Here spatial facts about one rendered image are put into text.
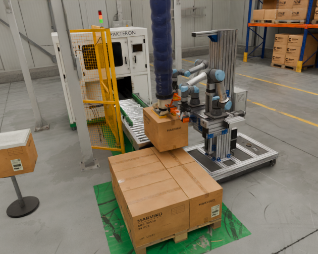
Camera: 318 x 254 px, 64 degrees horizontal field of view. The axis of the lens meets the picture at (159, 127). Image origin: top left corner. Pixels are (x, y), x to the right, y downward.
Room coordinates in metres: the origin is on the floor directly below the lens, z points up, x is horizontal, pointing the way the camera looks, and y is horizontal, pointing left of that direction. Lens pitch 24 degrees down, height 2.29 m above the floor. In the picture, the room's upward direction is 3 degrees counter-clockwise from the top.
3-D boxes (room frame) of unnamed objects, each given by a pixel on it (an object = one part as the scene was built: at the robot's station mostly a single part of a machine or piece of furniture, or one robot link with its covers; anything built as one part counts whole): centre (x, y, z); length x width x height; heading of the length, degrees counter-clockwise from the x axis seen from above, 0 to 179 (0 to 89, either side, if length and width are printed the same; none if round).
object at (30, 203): (2.71, 1.87, 0.31); 0.40 x 0.40 x 0.62
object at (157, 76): (3.13, -0.10, 1.80); 0.22 x 0.22 x 1.04
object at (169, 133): (3.13, -0.08, 0.87); 0.60 x 0.40 x 0.40; 20
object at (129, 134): (4.29, 0.68, 0.50); 2.31 x 0.05 x 0.19; 20
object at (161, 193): (2.57, 0.03, 0.34); 1.20 x 1.00 x 0.40; 20
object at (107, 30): (4.00, 1.00, 1.05); 0.87 x 0.10 x 2.10; 72
